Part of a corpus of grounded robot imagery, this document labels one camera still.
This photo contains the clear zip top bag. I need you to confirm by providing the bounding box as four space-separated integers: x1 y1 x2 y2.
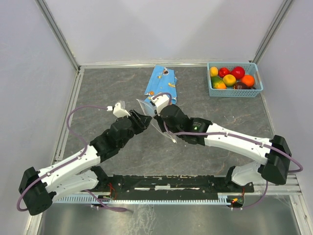
137 99 177 143

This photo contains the green orange mango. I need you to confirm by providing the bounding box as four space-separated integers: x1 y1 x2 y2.
211 76 226 90

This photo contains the dark red purple fruit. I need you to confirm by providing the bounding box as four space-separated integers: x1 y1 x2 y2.
233 82 249 90

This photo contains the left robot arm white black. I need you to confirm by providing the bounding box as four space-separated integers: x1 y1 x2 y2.
17 110 152 215

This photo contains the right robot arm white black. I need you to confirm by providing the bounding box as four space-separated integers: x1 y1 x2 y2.
151 105 291 191

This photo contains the blue patterned cloth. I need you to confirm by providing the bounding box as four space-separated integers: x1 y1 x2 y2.
144 65 177 104

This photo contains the small yellow fruit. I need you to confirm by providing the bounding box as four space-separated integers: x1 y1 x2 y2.
209 67 219 77

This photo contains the red bell pepper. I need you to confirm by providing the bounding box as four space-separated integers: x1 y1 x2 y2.
218 67 230 78

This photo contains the yellow green round fruit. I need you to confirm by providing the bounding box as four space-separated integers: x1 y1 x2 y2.
223 74 237 87

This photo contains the red apple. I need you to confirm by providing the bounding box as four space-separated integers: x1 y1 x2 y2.
230 66 246 80

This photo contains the orange fruit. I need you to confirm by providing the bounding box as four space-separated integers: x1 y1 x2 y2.
240 74 255 88

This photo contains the light blue plastic basket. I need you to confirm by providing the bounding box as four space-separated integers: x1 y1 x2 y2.
207 62 263 98

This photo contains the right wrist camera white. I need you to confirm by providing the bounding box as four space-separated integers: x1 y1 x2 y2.
151 94 171 113

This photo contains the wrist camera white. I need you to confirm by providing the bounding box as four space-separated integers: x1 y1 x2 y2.
151 94 171 113
107 100 131 118

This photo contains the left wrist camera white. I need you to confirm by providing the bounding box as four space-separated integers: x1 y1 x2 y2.
107 100 131 118

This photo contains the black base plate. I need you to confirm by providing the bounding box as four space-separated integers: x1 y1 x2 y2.
91 175 254 201

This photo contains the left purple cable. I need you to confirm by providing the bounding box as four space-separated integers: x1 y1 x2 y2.
16 105 110 212

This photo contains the purple cable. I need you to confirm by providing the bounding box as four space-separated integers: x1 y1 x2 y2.
153 92 304 210
16 105 110 212

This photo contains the light blue cable duct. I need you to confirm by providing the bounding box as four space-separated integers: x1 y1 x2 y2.
55 193 230 206

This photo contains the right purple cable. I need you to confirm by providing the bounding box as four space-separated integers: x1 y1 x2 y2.
153 92 304 210

